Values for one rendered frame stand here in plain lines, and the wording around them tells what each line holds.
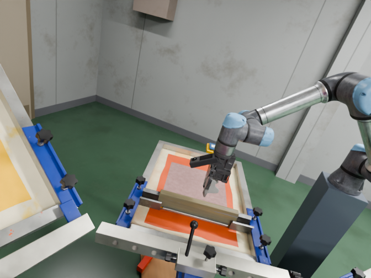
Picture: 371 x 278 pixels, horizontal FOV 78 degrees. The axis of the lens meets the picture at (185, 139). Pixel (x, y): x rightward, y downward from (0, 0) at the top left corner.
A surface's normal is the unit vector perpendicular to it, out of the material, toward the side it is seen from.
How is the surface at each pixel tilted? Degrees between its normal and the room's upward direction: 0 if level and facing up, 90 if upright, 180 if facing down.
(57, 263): 0
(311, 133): 90
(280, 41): 90
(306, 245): 90
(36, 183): 32
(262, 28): 90
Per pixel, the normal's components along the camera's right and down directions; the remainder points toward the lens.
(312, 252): -0.34, 0.33
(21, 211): 0.62, -0.51
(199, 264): 0.25, -0.87
